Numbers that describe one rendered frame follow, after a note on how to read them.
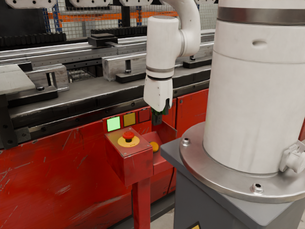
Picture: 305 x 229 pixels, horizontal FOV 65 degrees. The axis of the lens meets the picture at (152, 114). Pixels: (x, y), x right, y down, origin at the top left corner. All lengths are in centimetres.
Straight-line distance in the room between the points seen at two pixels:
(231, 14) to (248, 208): 21
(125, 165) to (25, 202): 45
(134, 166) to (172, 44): 38
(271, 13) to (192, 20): 46
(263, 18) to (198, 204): 25
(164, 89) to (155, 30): 16
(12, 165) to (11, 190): 10
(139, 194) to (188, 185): 59
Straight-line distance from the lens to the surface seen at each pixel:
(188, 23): 72
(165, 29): 65
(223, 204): 31
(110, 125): 84
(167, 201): 161
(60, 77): 99
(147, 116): 90
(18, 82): 75
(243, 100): 28
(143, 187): 93
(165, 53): 67
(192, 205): 38
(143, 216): 104
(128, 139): 78
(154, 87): 71
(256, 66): 27
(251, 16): 27
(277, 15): 26
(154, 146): 87
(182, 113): 124
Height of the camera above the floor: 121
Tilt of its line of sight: 26 degrees down
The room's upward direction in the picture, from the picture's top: straight up
